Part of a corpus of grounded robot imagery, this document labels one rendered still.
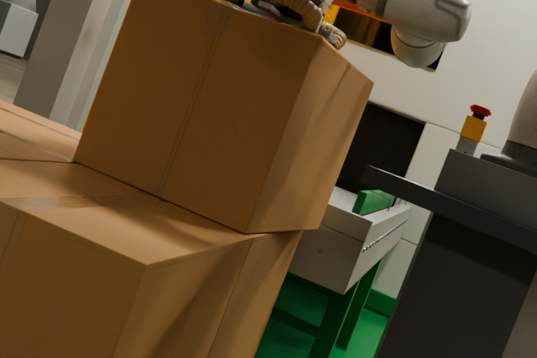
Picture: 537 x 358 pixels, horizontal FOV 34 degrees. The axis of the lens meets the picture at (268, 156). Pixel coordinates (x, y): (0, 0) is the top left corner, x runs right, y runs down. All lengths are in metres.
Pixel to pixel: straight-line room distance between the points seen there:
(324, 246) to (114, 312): 1.27
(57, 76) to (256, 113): 1.75
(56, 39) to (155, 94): 1.64
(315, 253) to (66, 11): 1.48
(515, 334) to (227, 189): 0.65
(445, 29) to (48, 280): 0.88
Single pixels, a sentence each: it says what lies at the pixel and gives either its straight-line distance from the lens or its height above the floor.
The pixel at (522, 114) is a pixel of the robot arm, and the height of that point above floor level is 0.97.
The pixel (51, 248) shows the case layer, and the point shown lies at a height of 0.51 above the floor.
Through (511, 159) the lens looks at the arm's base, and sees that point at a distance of 1.94.
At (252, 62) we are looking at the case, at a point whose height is 0.86.
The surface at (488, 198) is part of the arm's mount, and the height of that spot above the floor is 0.78.
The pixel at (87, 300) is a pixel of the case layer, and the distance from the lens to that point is 1.17.
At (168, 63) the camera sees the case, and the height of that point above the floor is 0.80.
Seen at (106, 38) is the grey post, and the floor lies 0.85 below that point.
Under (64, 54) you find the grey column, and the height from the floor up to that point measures 0.71.
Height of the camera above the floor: 0.78
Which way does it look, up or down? 3 degrees down
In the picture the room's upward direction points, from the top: 21 degrees clockwise
